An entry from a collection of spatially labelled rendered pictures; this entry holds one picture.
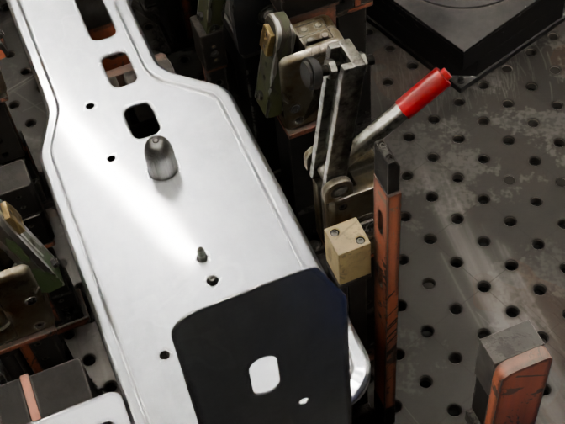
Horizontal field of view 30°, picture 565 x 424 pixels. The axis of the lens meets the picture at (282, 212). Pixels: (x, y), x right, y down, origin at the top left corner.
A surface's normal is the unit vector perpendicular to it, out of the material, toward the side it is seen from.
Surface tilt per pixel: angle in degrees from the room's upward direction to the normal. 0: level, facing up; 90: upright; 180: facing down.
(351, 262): 90
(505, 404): 90
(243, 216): 0
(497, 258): 0
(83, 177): 0
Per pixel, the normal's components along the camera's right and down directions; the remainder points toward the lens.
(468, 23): -0.11, -0.58
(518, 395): 0.38, 0.73
